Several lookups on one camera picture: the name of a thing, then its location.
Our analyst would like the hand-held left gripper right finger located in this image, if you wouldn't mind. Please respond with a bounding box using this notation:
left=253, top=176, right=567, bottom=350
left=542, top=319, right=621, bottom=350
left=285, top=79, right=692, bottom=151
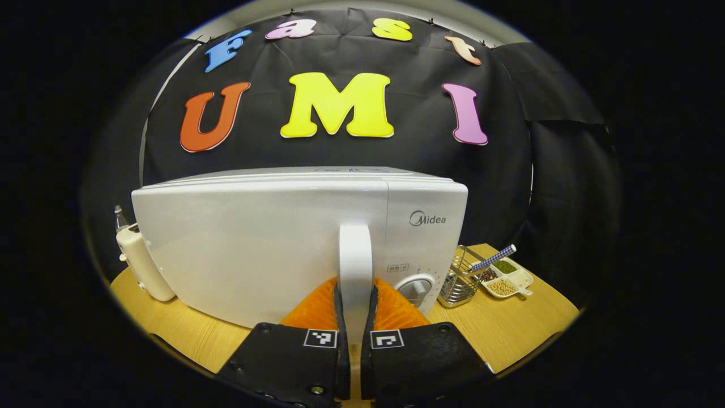
left=361, top=277, right=493, bottom=406

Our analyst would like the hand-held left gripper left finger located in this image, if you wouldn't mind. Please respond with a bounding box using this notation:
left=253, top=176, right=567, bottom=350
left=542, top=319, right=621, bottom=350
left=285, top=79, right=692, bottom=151
left=217, top=277, right=351, bottom=408

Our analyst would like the white microwave oven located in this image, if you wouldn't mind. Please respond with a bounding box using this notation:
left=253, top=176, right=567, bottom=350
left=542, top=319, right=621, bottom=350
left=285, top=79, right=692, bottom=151
left=131, top=166, right=469, bottom=346

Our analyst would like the striped utensil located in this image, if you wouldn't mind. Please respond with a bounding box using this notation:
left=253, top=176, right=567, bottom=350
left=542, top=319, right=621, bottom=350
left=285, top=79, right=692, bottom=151
left=469, top=244, right=517, bottom=274

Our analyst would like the white divided bean dish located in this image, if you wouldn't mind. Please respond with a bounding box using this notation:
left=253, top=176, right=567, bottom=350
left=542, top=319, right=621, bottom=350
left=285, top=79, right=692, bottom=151
left=479, top=258, right=534, bottom=299

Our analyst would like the black backdrop cloth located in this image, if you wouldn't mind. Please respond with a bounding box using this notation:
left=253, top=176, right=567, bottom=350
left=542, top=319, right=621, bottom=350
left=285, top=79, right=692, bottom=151
left=82, top=7, right=621, bottom=295

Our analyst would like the white toaster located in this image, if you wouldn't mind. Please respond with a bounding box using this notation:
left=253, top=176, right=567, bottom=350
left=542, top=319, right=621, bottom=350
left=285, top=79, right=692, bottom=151
left=116, top=223, right=176, bottom=303

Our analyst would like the metal wire basket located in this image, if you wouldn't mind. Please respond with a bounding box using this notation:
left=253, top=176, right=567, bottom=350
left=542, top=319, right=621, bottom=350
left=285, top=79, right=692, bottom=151
left=437, top=245, right=482, bottom=308

